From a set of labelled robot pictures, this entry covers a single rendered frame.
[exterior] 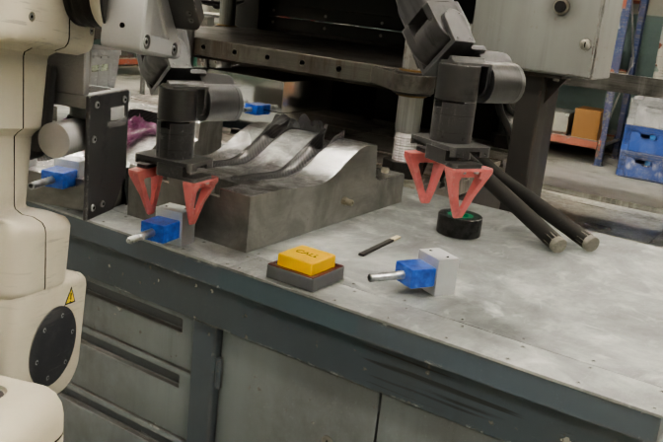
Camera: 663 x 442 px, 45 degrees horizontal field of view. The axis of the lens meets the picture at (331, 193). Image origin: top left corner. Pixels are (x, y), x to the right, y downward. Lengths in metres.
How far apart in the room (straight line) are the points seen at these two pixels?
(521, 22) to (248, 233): 0.94
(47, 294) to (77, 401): 0.60
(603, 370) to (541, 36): 1.04
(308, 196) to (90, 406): 0.59
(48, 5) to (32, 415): 0.43
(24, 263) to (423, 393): 0.53
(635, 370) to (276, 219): 0.58
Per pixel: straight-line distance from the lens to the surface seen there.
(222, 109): 1.23
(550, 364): 1.00
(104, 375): 1.54
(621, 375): 1.02
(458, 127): 1.08
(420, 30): 1.13
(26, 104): 1.01
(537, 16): 1.90
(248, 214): 1.22
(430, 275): 1.13
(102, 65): 6.90
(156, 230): 1.22
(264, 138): 1.54
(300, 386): 1.23
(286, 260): 1.13
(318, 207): 1.37
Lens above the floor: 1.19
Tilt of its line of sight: 14 degrees down
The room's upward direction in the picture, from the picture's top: 6 degrees clockwise
